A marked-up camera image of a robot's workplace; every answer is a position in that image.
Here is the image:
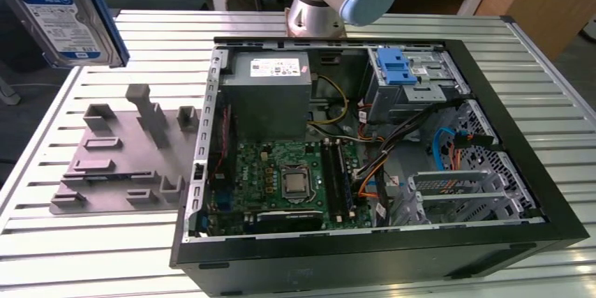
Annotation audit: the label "blue data wire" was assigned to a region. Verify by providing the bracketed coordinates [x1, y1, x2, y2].
[431, 128, 457, 173]

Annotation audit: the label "orange and black power wire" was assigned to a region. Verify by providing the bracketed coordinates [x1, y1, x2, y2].
[450, 130, 501, 177]

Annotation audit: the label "hard disk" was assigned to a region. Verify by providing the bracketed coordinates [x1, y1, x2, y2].
[0, 0, 131, 68]

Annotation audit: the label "silver disk bay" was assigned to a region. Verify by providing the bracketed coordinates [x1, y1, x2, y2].
[403, 168, 533, 225]

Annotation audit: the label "green Dell motherboard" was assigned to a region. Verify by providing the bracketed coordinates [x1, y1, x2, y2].
[205, 139, 374, 236]

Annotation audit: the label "grey Dell power supply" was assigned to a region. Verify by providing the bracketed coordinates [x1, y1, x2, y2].
[218, 50, 313, 142]

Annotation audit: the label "silver CPU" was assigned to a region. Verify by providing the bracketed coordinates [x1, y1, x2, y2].
[283, 171, 310, 196]

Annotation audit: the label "black RAM slot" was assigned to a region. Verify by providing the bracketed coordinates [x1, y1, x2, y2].
[321, 140, 345, 221]

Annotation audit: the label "RAM stick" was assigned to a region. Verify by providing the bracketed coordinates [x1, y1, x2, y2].
[338, 142, 358, 214]

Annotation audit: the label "CPU socket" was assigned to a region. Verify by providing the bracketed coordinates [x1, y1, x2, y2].
[277, 163, 314, 204]

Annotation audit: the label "grey metal drive cage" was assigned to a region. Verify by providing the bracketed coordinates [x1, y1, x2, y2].
[366, 45, 470, 124]

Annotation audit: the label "black graphics card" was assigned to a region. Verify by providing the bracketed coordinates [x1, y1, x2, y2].
[242, 209, 326, 234]

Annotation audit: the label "blue plastic drive latch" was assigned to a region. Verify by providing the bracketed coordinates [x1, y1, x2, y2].
[377, 47, 419, 87]

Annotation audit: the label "grey parts rack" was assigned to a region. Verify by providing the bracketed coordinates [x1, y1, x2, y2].
[49, 83, 205, 215]

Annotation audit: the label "black open PC case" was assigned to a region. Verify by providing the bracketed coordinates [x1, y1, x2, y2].
[169, 34, 591, 297]

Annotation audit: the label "grey metal foot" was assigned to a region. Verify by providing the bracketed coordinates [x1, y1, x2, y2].
[0, 76, 23, 106]

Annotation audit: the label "wooden cabinet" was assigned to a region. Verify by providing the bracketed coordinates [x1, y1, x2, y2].
[475, 0, 596, 64]

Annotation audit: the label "yellow wire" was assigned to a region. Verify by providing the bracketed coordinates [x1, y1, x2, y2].
[307, 73, 351, 127]

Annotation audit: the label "red and black wires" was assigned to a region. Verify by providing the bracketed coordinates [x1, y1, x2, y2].
[357, 98, 389, 144]

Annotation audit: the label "black cable bundle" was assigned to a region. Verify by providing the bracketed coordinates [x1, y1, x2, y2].
[370, 98, 471, 228]

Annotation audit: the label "orange and white wire bundle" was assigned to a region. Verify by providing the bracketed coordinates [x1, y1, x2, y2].
[354, 158, 391, 201]

